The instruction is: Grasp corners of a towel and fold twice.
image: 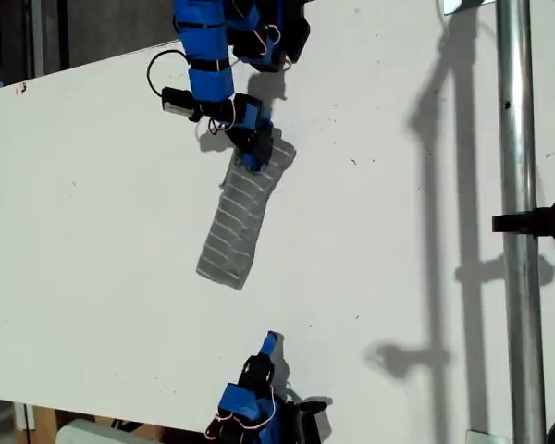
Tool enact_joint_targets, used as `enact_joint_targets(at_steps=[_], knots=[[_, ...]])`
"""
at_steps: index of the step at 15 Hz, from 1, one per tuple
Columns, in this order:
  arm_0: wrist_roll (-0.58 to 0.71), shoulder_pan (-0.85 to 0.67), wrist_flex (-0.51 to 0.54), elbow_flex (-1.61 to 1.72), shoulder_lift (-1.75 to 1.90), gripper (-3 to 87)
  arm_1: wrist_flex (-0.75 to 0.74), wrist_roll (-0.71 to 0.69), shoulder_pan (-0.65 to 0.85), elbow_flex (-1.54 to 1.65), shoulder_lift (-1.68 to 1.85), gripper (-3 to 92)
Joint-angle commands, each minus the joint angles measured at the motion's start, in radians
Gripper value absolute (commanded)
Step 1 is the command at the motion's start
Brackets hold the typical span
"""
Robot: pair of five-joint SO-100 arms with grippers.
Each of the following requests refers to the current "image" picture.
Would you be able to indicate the black clamp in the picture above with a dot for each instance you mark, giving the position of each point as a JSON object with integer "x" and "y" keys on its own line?
{"x": 536, "y": 222}

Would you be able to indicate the steel post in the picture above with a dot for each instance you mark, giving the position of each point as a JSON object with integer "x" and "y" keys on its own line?
{"x": 520, "y": 231}

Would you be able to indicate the grey striped towel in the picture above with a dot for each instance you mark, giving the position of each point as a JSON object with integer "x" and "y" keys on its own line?
{"x": 236, "y": 231}

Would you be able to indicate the wooden table leg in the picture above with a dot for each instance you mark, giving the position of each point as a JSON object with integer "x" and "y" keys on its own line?
{"x": 39, "y": 418}

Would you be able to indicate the white box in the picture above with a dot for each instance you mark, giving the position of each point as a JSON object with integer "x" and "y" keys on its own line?
{"x": 102, "y": 434}

